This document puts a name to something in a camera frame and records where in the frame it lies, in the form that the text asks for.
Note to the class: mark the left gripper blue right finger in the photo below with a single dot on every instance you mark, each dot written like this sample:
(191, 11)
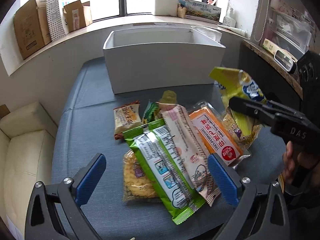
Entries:
(259, 210)

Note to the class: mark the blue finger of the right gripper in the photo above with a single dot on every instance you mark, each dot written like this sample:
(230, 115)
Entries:
(264, 114)

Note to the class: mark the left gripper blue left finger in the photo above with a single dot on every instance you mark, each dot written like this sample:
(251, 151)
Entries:
(43, 220)

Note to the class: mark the yellow Lay's chips bag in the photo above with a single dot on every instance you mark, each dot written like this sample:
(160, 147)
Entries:
(236, 82)

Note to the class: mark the orange Indian flying cake pack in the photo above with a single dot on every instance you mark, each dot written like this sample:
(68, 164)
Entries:
(215, 136)

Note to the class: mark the corn rice cake packet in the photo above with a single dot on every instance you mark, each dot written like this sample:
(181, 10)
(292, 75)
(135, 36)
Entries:
(126, 117)

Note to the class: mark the right hand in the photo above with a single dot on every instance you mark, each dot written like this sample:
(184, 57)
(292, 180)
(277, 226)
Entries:
(294, 158)

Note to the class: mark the yellow crispy snack bag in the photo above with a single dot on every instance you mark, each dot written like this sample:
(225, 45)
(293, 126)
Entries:
(244, 141)

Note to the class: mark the white clock gadget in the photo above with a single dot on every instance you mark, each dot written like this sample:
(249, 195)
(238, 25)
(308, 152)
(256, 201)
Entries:
(285, 61)

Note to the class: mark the white green flat box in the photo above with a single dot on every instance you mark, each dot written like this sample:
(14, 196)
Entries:
(271, 48)

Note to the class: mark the cream striped biscuit packet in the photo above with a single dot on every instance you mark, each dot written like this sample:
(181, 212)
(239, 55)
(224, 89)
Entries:
(191, 148)

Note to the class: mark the white tube on sill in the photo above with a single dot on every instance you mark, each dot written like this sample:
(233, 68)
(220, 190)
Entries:
(235, 30)

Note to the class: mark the tissue pack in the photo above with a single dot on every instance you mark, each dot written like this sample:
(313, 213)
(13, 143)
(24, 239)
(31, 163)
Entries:
(212, 33)

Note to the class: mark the small olive jelly cup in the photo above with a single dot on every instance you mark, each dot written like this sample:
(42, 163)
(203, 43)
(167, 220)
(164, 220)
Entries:
(169, 96)

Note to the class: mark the yellow noodle snack bag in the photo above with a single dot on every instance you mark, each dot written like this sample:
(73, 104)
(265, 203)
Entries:
(136, 184)

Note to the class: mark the small green snack packet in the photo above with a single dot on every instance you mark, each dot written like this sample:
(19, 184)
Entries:
(151, 113)

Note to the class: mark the landscape printed carton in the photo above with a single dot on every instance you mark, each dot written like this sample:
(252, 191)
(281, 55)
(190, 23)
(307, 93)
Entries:
(200, 9)

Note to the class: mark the small woven basket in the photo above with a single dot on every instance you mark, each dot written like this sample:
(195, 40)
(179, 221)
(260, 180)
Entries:
(181, 11)

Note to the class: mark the white storage box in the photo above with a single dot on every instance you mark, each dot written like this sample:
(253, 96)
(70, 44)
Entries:
(160, 56)

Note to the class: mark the white foam block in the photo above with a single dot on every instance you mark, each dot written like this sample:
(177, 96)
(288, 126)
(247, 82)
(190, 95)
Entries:
(165, 8)

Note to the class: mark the large brown cardboard box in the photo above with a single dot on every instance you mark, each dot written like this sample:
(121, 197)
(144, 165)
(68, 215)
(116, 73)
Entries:
(31, 27)

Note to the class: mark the dotted white paper bag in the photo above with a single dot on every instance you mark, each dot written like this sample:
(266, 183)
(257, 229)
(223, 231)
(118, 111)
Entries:
(57, 23)

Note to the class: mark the small open cardboard box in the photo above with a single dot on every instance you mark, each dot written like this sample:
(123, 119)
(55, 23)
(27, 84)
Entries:
(78, 15)

